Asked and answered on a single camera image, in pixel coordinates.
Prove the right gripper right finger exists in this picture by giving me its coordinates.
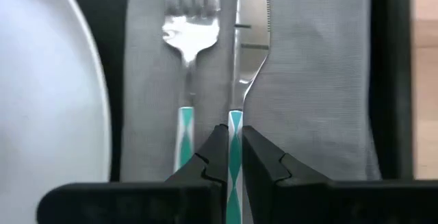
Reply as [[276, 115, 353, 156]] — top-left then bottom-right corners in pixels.
[[242, 125, 331, 224]]

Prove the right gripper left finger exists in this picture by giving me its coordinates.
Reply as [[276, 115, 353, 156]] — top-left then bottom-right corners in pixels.
[[164, 123, 229, 224]]

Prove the grey cloth napkin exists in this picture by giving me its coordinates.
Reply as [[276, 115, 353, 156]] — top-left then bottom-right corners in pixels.
[[119, 0, 383, 184]]

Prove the fork with teal-white handle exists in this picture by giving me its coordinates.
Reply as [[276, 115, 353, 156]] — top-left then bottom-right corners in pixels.
[[162, 0, 220, 174]]

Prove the knife with teal-white handle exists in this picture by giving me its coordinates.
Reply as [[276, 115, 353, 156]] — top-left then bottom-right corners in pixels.
[[225, 0, 272, 224]]

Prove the white round plate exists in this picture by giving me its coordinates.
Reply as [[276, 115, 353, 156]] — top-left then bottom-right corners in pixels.
[[0, 0, 112, 224]]

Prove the black plastic tray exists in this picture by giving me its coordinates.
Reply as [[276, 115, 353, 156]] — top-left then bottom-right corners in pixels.
[[61, 0, 415, 183]]

